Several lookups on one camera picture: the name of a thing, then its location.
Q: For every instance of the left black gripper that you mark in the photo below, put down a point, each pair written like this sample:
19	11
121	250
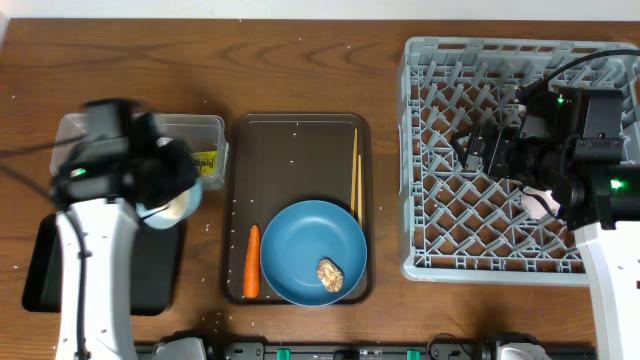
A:
176	167

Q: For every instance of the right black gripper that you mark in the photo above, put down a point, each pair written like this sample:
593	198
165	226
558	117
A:
501	141

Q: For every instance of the light blue bowl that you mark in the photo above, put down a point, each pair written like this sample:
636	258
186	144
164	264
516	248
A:
176	210

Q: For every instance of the yellow foil snack wrapper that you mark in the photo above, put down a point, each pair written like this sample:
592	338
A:
205	162

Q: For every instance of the pink cup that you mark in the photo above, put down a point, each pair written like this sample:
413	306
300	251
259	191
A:
539	203

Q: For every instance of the blue plate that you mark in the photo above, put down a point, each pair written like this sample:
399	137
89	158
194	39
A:
299	238

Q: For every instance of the brown mushroom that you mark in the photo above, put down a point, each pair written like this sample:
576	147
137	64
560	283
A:
331	277

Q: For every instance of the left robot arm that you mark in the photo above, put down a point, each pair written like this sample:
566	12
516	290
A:
122	175

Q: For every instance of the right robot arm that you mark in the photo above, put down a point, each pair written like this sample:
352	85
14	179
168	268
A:
569	151

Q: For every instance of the grey dishwasher rack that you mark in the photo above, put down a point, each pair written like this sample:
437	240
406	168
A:
461	226

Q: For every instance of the black waste tray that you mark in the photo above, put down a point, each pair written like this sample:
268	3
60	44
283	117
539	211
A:
155	265

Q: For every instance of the clear plastic bin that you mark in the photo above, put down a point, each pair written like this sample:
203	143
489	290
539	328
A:
200	132

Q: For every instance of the right wooden chopstick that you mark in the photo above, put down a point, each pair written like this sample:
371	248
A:
359	198

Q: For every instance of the wooden chopstick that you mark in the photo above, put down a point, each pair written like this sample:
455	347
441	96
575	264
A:
359	198
354	173

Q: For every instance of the left wooden chopstick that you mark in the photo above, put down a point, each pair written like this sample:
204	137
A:
354	173

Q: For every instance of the brown serving tray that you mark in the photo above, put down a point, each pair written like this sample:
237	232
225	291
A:
281	159

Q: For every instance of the orange carrot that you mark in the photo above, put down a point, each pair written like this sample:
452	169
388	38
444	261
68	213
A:
251	280

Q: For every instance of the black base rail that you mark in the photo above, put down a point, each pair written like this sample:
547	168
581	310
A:
442	346

